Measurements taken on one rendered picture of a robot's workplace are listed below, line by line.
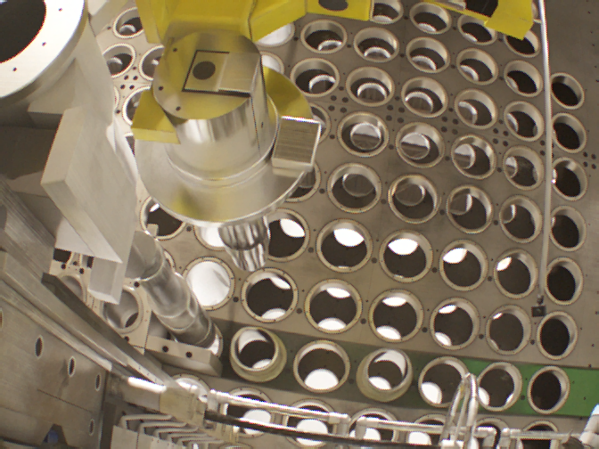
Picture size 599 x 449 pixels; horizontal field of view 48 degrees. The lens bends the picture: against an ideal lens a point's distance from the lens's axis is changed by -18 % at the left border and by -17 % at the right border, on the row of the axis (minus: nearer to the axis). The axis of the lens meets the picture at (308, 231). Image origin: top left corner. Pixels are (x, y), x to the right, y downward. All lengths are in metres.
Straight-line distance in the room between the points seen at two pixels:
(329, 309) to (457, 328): 0.71
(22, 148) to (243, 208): 0.57
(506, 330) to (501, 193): 0.84
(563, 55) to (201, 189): 3.12
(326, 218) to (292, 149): 2.09
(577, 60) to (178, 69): 3.28
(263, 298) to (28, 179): 3.07
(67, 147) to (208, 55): 0.42
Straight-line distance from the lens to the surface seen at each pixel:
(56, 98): 1.22
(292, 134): 1.59
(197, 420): 1.71
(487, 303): 3.62
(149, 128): 1.39
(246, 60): 1.40
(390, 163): 3.78
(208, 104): 1.38
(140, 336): 3.21
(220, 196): 1.59
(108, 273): 1.79
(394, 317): 4.16
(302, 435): 1.70
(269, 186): 1.59
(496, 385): 4.18
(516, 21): 1.97
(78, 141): 1.11
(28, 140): 1.25
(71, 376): 1.36
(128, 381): 1.58
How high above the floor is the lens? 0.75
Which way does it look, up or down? 19 degrees up
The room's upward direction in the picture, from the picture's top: 11 degrees clockwise
